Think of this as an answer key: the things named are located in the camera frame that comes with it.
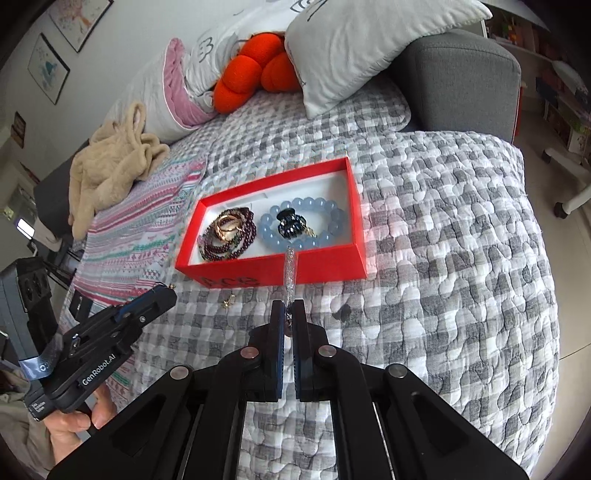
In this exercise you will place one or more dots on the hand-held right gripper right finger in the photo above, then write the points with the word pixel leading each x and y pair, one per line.
pixel 299 364

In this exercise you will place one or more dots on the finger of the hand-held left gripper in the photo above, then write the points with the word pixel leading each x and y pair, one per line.
pixel 157 302
pixel 136 307

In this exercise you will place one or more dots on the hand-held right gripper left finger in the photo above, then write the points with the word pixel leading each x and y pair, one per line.
pixel 278 364

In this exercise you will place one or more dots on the gold brooch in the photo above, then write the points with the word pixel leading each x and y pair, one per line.
pixel 226 233

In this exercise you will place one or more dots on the red cardboard box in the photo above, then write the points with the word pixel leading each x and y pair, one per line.
pixel 323 263

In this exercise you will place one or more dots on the small gold charm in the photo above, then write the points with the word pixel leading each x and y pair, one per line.
pixel 310 232

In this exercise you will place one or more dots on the dark blue crystal clip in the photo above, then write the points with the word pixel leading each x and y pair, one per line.
pixel 291 226

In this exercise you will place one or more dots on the person's left hand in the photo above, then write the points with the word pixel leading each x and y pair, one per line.
pixel 69 431

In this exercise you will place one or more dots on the small dark object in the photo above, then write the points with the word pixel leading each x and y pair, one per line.
pixel 344 313

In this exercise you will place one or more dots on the striped patterned blanket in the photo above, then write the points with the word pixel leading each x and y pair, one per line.
pixel 138 230

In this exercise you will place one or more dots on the grey sofa armrest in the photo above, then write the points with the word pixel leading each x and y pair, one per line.
pixel 461 78
pixel 55 198

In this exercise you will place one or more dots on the beige plush garment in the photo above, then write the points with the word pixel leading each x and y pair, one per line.
pixel 111 170

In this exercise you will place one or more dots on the orange plush cushion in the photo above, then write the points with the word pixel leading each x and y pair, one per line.
pixel 249 69

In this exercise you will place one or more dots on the white office chair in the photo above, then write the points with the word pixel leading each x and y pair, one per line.
pixel 577 196

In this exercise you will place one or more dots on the white deer print pillow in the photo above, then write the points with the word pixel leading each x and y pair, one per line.
pixel 369 41

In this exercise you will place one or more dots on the red storage box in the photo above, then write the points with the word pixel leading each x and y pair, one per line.
pixel 518 110

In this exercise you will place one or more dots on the row of picture books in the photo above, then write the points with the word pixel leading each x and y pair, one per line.
pixel 563 115

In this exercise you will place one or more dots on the white desk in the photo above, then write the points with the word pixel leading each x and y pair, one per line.
pixel 517 11

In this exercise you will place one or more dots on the small wall sign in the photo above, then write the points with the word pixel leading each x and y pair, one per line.
pixel 18 129

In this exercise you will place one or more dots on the framed wall picture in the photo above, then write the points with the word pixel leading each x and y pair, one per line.
pixel 78 21
pixel 46 69

